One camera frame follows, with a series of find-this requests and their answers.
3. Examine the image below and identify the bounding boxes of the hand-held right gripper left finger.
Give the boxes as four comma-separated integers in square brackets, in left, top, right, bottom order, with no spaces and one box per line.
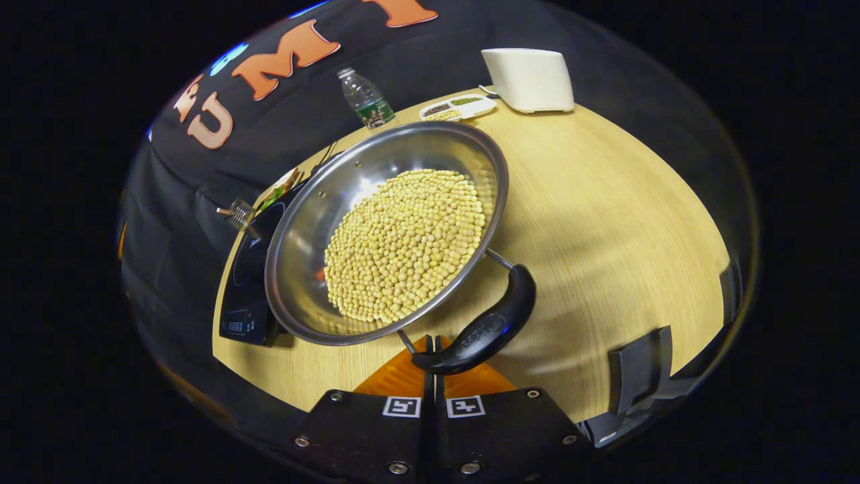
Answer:
[290,334,436,482]

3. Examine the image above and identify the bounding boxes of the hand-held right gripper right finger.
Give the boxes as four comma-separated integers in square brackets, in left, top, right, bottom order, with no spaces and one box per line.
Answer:
[435,334,595,483]

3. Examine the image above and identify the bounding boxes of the black induction cooktop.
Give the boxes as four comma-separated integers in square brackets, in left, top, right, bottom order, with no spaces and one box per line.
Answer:
[218,181,316,347]

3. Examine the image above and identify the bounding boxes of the steel pot with black handles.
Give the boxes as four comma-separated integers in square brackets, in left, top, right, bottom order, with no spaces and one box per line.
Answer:
[264,121,538,376]

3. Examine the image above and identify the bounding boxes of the pile of soybeans in pot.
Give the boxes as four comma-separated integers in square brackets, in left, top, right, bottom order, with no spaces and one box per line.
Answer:
[324,168,486,323]

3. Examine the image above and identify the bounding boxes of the black chair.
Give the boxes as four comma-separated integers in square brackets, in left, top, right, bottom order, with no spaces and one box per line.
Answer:
[578,325,703,448]
[718,259,745,325]

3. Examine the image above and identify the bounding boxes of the sandwich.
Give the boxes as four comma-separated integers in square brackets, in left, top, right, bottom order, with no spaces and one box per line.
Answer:
[255,168,303,212]

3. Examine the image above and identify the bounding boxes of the white divided tray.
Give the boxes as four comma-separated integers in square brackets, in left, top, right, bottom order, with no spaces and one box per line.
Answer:
[419,94,498,123]

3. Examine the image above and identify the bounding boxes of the clear plastic water bottle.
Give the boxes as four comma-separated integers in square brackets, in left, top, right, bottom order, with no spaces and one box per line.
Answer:
[337,67,397,130]

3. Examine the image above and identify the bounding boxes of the white toaster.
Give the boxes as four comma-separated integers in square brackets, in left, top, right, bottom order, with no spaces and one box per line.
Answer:
[481,48,576,114]

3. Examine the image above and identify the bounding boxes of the black backdrop cloth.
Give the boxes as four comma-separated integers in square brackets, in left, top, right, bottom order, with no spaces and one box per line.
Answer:
[118,0,757,431]

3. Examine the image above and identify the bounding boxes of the black cooktop cable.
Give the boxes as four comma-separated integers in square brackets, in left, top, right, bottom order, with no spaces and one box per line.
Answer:
[311,140,341,170]

